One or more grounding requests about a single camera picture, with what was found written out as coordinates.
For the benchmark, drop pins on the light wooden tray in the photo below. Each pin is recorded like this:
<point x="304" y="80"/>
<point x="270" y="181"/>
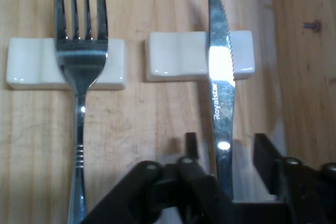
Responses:
<point x="147" y="119"/>

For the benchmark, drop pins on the small metal screw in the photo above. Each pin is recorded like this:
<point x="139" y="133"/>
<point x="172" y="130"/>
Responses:
<point x="312" y="26"/>

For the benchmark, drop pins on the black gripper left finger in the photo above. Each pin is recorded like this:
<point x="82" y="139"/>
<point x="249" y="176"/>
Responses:
<point x="170" y="195"/>

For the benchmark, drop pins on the white ceramic cutlery rest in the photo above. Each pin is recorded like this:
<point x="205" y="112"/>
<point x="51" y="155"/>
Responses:
<point x="29" y="61"/>
<point x="173" y="56"/>

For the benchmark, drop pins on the steel table fork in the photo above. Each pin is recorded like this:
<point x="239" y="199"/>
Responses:
<point x="80" y="58"/>

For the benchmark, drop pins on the serrated steel table knife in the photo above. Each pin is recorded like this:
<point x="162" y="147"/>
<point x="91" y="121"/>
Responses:
<point x="221" y="98"/>

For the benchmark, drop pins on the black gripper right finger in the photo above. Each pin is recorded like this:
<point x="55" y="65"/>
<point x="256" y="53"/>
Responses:
<point x="304" y="192"/>

